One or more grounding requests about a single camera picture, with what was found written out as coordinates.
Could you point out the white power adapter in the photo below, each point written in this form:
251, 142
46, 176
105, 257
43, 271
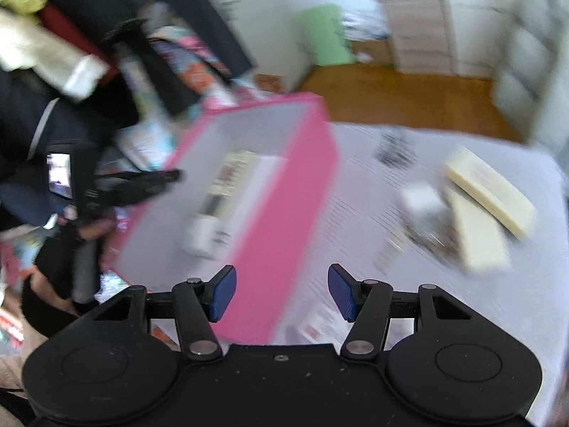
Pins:
205, 236

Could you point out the person's left hand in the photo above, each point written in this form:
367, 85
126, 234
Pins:
58, 263

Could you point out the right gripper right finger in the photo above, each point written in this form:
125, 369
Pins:
366, 305

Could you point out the wooden shelf cabinet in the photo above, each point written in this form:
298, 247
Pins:
419, 35

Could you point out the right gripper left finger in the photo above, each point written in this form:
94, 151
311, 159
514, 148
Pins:
197, 304

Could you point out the green folding table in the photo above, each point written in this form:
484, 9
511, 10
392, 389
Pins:
325, 37

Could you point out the cream rectangular remote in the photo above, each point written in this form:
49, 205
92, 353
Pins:
492, 191
479, 237

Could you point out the cream remote control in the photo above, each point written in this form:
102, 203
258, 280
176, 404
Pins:
226, 184

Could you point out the brown cardboard box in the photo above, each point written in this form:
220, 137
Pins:
375, 52

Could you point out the black hanging coat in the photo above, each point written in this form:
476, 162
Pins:
31, 119

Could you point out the pink cardboard box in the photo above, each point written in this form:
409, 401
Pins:
269, 223

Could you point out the grey-green puffer jacket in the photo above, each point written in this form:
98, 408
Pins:
531, 79

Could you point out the small white adapter on table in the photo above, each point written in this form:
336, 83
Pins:
420, 204

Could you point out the white fleece cuff garment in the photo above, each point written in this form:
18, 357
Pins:
63, 66

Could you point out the light wooden wardrobe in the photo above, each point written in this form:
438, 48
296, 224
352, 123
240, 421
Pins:
478, 29

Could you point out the floral quilt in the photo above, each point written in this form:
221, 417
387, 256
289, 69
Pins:
183, 51

